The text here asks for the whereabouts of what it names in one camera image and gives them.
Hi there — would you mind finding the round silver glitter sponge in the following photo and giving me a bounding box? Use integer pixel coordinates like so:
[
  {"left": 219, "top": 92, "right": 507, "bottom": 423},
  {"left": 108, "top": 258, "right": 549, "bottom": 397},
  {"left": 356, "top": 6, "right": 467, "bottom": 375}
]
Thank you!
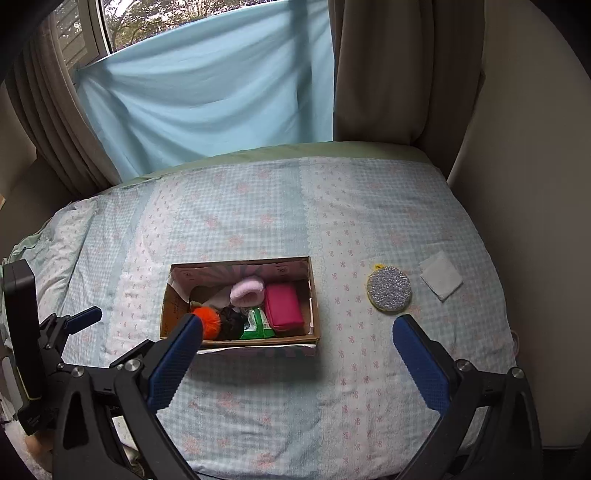
[{"left": 366, "top": 264, "right": 412, "bottom": 315}]

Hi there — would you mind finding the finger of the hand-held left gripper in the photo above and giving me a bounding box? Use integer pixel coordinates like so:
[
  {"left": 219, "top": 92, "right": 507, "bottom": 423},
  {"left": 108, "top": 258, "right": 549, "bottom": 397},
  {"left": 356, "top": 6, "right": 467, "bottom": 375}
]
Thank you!
[
  {"left": 39, "top": 306, "right": 103, "bottom": 354},
  {"left": 44, "top": 351, "right": 118, "bottom": 384}
]

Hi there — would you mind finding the crumpled pale green quilt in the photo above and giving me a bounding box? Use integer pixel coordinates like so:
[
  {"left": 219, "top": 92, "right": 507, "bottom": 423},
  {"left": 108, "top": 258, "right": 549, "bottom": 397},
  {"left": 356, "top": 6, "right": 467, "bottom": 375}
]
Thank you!
[{"left": 7, "top": 203, "right": 95, "bottom": 271}]

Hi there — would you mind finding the white square cotton pad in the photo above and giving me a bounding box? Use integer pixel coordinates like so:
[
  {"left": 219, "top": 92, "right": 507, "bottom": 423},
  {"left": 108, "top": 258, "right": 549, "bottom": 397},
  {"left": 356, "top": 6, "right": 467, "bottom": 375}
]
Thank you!
[{"left": 419, "top": 251, "right": 464, "bottom": 302}]

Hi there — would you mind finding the green tissue packet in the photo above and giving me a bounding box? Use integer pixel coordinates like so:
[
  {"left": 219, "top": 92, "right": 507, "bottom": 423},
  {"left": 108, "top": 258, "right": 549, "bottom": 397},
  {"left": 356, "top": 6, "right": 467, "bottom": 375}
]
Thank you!
[{"left": 239, "top": 308, "right": 278, "bottom": 341}]

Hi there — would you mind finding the patterned light blue bedspread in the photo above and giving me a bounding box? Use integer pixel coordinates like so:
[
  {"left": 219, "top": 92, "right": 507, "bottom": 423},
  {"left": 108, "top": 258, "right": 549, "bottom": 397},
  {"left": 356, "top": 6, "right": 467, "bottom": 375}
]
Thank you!
[{"left": 9, "top": 154, "right": 519, "bottom": 480}]

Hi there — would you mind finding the black scrunchie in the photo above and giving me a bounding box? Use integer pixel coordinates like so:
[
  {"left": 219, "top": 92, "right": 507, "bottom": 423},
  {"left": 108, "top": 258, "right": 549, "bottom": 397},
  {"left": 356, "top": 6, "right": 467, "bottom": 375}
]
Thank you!
[{"left": 216, "top": 305, "right": 249, "bottom": 341}]

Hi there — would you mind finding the magenta zip pouch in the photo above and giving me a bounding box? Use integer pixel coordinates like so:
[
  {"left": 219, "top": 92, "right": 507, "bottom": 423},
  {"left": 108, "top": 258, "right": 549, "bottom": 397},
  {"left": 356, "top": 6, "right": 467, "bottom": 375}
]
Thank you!
[{"left": 263, "top": 282, "right": 306, "bottom": 334}]

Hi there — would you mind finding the brown curtain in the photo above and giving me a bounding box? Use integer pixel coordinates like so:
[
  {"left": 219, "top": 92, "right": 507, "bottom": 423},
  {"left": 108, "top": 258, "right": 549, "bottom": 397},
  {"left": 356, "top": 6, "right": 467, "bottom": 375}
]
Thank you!
[
  {"left": 4, "top": 16, "right": 123, "bottom": 197},
  {"left": 331, "top": 0, "right": 485, "bottom": 180}
]

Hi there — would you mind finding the pink fluffy puff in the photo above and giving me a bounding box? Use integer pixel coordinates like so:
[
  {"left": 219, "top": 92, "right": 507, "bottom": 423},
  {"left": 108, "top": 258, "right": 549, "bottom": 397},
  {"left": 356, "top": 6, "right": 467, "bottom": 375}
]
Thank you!
[{"left": 229, "top": 275, "right": 267, "bottom": 308}]

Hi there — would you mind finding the light blue hanging cloth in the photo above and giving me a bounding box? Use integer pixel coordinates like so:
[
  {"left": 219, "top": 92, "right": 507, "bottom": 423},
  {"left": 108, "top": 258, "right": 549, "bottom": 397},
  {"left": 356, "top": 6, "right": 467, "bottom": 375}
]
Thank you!
[{"left": 74, "top": 0, "right": 336, "bottom": 184}]

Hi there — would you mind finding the cardboard box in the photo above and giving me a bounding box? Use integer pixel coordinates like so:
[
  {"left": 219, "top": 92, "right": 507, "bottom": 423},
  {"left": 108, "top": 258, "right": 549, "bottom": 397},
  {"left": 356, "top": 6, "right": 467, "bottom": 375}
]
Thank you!
[{"left": 159, "top": 257, "right": 321, "bottom": 358}]

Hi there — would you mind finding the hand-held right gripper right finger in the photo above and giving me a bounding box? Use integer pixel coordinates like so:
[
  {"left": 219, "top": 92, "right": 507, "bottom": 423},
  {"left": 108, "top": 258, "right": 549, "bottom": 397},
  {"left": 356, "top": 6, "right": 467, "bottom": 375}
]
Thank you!
[{"left": 392, "top": 315, "right": 543, "bottom": 480}]

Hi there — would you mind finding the orange pom-pom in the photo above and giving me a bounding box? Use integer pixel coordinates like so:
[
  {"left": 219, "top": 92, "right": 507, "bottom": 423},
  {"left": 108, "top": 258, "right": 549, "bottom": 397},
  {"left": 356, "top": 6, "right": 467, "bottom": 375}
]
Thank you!
[{"left": 191, "top": 306, "right": 221, "bottom": 330}]

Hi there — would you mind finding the green bed sheet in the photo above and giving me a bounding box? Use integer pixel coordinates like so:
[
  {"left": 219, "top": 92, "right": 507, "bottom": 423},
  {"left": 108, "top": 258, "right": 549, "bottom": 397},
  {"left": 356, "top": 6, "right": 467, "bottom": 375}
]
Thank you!
[{"left": 111, "top": 140, "right": 445, "bottom": 186}]

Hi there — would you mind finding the window with white frame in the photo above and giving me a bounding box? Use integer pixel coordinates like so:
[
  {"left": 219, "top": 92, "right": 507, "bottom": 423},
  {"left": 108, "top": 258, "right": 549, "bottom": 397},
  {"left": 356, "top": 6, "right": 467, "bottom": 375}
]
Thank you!
[{"left": 60, "top": 0, "right": 289, "bottom": 72}]

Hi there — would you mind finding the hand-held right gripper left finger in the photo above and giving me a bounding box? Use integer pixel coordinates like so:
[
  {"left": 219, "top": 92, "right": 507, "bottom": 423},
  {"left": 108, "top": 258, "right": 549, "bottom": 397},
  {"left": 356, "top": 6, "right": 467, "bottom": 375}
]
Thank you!
[{"left": 52, "top": 314, "right": 206, "bottom": 480}]

